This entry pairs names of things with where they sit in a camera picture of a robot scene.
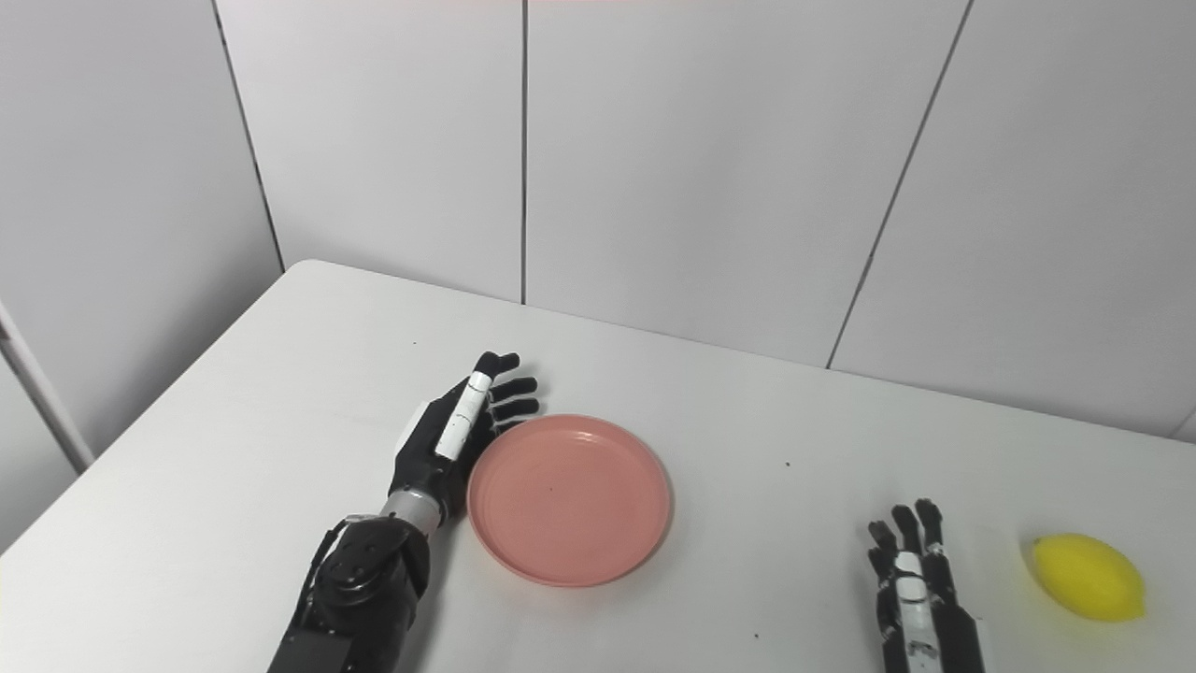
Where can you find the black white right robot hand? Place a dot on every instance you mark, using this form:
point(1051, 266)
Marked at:
point(920, 617)

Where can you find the white frame post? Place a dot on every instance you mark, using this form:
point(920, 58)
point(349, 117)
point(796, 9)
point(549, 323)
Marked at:
point(42, 393)

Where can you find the pink round plate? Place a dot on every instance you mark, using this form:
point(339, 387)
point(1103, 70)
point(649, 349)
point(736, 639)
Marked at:
point(570, 500)

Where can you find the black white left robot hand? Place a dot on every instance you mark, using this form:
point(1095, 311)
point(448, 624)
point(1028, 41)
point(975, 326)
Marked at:
point(425, 458)

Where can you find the yellow lemon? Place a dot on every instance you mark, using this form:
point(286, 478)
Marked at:
point(1089, 578)

